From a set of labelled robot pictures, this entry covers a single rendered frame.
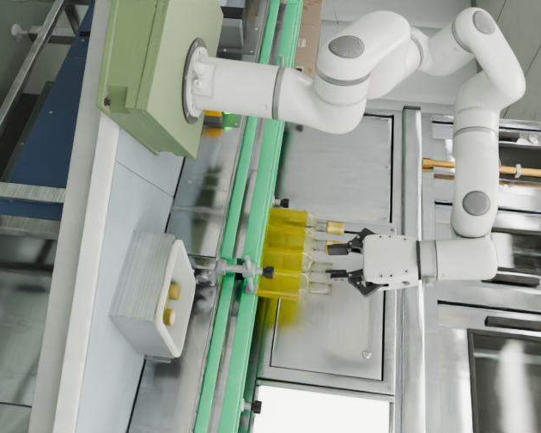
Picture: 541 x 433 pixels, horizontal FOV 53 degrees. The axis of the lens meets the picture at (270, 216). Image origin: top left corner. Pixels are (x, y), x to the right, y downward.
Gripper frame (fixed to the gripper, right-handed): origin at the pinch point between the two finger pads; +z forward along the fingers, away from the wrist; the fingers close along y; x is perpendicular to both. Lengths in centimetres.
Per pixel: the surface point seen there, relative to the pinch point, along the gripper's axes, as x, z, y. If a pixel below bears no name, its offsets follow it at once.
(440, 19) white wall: -346, -67, 509
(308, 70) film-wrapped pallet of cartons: -247, 65, 333
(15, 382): -26, 83, -18
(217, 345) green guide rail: -17.9, 28.3, -10.6
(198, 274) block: -8.8, 31.9, 2.5
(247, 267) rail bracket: -5.7, 19.7, 2.3
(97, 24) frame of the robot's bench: 39, 39, 28
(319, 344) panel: -38.9, 9.2, -2.3
